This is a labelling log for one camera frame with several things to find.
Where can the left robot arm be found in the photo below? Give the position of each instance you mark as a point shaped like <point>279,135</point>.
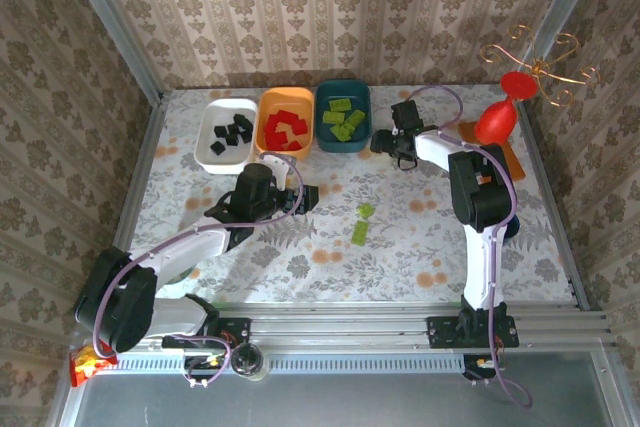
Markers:
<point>190,247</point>

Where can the aluminium side rail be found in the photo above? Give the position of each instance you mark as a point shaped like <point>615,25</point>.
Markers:
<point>551,197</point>
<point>131,197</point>

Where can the aluminium frame post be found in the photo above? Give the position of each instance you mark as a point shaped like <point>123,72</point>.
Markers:
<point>565,17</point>
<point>115,32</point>

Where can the teal plastic container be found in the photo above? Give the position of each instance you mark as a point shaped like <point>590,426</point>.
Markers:
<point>325,139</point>

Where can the dark blue round object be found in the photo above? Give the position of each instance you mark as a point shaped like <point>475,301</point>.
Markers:
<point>514,232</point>

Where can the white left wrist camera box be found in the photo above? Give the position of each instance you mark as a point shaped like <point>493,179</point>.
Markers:
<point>280,172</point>

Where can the white plastic container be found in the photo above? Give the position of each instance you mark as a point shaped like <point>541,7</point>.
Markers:
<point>210,162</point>

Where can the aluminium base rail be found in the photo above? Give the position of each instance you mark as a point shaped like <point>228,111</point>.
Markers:
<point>325,332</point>

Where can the red goblet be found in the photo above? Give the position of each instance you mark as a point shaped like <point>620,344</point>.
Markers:
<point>495,122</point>

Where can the orange plastic container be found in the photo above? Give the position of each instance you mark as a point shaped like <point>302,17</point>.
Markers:
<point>265,102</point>

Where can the orange wooden board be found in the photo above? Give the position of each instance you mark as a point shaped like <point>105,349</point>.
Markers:
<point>518,167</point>

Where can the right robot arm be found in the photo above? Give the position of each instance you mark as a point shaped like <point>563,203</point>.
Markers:
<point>480,267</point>

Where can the small black lego brick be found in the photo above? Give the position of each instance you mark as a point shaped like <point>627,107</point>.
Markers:
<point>248,124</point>
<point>239,120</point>
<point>217,148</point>
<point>232,128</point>
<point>231,139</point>
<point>219,130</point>
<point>246,135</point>

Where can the small red lego brick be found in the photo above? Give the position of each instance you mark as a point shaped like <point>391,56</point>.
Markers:
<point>294,145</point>
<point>301,130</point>

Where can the red and yellow toy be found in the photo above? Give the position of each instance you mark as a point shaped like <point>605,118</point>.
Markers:
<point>87,364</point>

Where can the clear glass jar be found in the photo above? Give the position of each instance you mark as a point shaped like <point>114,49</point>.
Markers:
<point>248,359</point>

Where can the floral tablecloth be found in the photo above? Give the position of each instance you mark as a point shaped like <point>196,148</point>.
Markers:
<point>350,272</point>

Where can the long red lego brick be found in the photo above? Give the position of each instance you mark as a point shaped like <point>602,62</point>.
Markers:
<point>272,125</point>
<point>276,138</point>
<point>300,122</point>
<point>287,116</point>

